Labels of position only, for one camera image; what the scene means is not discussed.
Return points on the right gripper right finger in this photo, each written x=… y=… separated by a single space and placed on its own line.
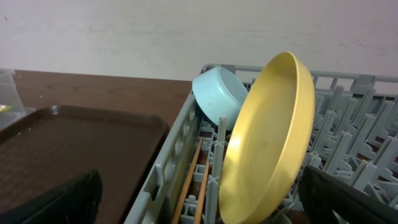
x=324 y=196

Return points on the lower clear plastic bin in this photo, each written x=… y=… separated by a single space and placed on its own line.
x=29 y=110

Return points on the green orange snack wrapper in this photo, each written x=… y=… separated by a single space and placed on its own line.
x=5 y=108

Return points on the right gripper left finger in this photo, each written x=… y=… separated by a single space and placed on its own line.
x=74 y=201

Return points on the grey dishwasher rack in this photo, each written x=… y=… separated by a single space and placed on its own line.
x=354 y=140

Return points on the dark brown serving tray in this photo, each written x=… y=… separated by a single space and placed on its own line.
x=55 y=144

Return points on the yellow plate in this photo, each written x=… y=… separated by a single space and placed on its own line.
x=268 y=142

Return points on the upper clear plastic bin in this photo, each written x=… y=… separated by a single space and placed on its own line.
x=9 y=96

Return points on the wooden chopstick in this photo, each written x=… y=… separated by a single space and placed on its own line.
x=201 y=197
x=185 y=188

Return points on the light blue bowl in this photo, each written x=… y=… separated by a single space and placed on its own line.
x=220 y=94

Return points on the clear plastic bin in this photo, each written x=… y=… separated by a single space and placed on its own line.
x=29 y=110
x=9 y=96

